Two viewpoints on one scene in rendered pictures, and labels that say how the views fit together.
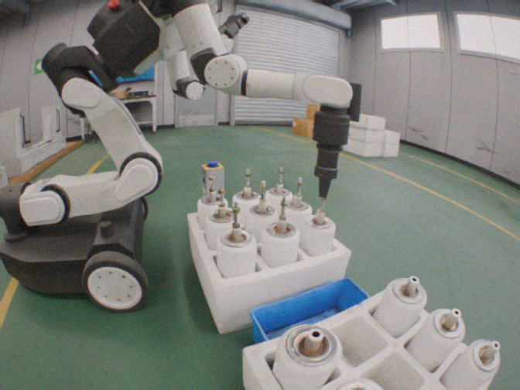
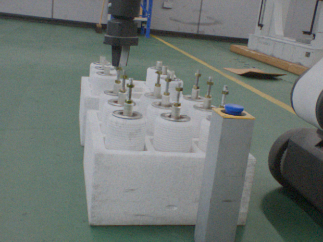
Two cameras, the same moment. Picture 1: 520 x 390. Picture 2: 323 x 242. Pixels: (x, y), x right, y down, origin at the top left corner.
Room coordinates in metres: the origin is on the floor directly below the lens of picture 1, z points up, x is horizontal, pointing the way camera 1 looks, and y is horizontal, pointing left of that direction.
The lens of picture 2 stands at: (1.76, 0.20, 0.52)
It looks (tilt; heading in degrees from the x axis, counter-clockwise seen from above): 15 degrees down; 191
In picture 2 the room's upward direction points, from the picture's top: 7 degrees clockwise
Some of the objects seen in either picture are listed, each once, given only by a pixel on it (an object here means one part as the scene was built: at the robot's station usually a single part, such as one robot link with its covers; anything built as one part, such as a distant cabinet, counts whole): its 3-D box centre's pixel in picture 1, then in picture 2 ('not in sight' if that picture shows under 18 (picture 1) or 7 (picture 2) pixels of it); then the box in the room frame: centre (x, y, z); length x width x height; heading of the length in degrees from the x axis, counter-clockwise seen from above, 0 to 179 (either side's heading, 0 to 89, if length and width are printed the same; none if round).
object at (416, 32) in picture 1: (408, 32); not in sight; (5.19, -3.46, 2.95); 1.90 x 0.08 x 1.00; 24
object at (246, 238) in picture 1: (236, 238); (194, 98); (0.48, 0.05, 0.25); 0.08 x 0.08 x 0.01
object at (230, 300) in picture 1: (259, 255); (158, 161); (0.63, -0.01, 0.09); 0.39 x 0.39 x 0.18; 25
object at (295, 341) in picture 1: (311, 345); (170, 78); (0.19, -0.08, 0.25); 0.08 x 0.08 x 0.01
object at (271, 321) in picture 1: (310, 320); not in sight; (0.39, -0.14, 0.06); 0.30 x 0.11 x 0.12; 115
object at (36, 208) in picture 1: (49, 199); not in sight; (0.55, 0.75, 0.28); 0.21 x 0.20 x 0.13; 114
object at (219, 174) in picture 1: (213, 204); (222, 183); (0.87, 0.18, 0.16); 0.07 x 0.07 x 0.31; 25
